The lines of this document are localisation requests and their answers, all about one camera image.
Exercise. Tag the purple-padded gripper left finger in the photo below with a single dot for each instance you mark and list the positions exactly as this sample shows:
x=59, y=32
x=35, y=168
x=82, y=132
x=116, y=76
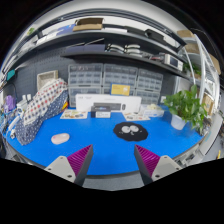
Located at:
x=73, y=168

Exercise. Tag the illustrated leaflet left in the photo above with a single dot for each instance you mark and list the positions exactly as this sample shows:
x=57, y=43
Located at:
x=73, y=114

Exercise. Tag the blue table mat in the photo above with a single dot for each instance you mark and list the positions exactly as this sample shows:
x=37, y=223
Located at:
x=111, y=155

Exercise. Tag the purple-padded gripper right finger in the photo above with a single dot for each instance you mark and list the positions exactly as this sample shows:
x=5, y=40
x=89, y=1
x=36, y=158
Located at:
x=153, y=167

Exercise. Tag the dark wall shelf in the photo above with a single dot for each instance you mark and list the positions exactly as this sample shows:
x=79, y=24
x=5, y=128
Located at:
x=122, y=59

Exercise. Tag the illustrated leaflet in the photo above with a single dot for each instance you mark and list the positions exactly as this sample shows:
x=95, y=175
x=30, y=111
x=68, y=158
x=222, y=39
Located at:
x=73, y=114
x=135, y=117

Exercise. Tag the illustrated leaflet right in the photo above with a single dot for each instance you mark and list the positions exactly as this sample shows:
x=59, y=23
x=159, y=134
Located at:
x=135, y=117

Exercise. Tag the green potted plant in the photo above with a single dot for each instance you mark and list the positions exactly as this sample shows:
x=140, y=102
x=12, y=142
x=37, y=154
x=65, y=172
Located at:
x=185, y=107

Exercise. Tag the white tissue box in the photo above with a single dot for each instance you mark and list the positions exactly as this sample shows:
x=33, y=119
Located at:
x=151, y=110

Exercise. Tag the black round cartoon mouse pad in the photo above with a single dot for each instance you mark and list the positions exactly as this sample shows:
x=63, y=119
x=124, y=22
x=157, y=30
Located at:
x=130, y=131

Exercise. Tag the white framed board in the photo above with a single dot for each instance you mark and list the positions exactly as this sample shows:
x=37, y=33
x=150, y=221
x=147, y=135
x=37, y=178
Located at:
x=43, y=78

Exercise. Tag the patterned fabric bag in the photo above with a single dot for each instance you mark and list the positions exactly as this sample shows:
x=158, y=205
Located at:
x=47, y=103

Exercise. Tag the grey drawer cabinet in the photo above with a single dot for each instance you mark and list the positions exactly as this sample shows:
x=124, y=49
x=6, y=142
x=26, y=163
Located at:
x=118, y=74
x=84, y=79
x=148, y=86

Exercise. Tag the yellow card sign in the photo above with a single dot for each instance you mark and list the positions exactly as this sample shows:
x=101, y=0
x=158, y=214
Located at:
x=120, y=89

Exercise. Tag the grey drawer cabinet left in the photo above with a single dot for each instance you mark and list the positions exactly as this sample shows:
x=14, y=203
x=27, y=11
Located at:
x=84, y=79

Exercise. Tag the grey drawer cabinet middle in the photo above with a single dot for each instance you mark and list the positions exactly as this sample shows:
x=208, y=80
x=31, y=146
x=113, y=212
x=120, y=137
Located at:
x=118, y=74

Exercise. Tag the small black and white box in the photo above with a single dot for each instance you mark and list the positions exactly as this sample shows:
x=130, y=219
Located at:
x=100, y=112

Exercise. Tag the cardboard box on top shelf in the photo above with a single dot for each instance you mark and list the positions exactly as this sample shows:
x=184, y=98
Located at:
x=88, y=24

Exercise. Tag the white long keyboard box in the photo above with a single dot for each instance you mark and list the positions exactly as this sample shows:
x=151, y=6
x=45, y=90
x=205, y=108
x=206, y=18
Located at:
x=84, y=102

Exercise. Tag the white instrument on shelf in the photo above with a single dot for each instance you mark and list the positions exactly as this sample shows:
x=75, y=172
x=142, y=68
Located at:
x=173, y=62

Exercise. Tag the grey drawer cabinet right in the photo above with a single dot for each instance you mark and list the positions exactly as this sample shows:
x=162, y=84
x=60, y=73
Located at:
x=148, y=86

